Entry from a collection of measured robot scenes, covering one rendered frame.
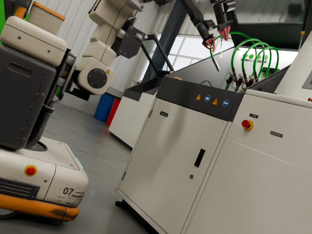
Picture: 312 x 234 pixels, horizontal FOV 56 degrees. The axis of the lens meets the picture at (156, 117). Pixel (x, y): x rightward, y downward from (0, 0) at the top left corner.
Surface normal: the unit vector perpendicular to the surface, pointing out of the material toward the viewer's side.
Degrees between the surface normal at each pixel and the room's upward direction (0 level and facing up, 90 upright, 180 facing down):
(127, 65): 90
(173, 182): 90
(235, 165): 90
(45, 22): 92
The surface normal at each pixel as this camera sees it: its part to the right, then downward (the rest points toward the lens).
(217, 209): -0.72, -0.31
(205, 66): 0.57, 0.24
